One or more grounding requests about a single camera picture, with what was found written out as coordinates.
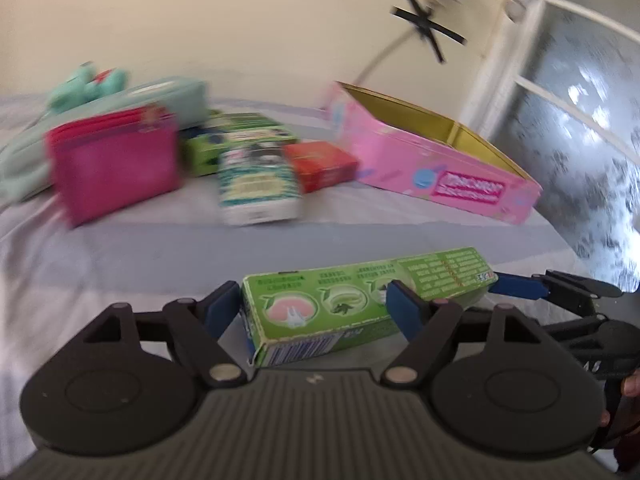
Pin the pink cardboard box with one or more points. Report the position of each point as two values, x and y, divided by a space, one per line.
400 160

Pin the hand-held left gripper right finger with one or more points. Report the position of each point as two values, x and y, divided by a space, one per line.
402 310

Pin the white and green patterned box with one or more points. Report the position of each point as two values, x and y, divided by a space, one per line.
255 190

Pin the striped lilac bedsheet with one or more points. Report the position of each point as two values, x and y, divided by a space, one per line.
150 260

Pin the person's right hand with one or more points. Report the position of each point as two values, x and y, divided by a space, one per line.
631 384

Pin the small red box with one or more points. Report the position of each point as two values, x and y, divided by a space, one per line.
320 166

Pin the black tape cross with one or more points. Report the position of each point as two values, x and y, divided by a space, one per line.
425 19

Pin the magenta zip pouch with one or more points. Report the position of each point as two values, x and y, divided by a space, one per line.
110 170

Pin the mint green pencil case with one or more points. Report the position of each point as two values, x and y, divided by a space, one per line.
167 97

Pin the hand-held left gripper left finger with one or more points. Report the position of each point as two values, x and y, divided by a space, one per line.
222 308

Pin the long green cardboard box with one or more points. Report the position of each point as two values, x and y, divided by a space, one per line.
320 282

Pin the green printed box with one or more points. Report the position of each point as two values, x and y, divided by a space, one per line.
200 156

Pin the mint green plush toy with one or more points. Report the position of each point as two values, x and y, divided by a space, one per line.
75 87

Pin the white framed frosted glass door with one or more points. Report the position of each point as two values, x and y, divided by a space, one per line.
575 135

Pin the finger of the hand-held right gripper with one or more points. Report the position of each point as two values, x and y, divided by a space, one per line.
570 331
517 287

